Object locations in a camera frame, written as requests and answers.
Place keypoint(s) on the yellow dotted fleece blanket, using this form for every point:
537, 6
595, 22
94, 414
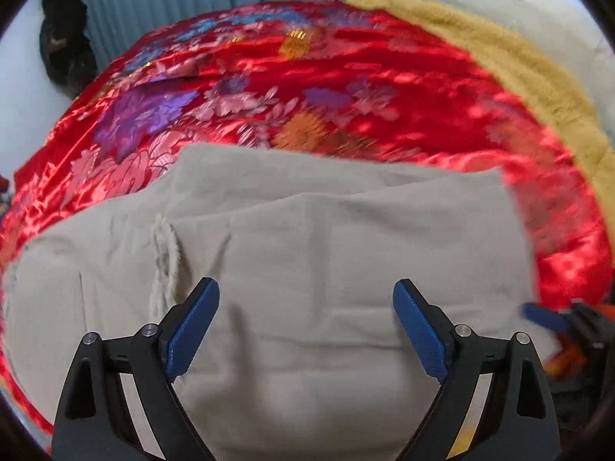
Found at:
528, 72

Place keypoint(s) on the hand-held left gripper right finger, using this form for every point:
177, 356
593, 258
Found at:
423, 331

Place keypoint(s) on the khaki pants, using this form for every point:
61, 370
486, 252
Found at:
312, 249

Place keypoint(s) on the dark hanging clothes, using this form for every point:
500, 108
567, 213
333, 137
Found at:
67, 48

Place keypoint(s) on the blue grey curtain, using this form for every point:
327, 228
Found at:
168, 0

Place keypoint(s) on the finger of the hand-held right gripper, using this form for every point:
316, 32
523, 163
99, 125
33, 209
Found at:
543, 314

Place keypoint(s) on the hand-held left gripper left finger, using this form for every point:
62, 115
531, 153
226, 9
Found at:
190, 331

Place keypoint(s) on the red floral satin bedspread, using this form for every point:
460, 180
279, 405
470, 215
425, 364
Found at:
384, 81

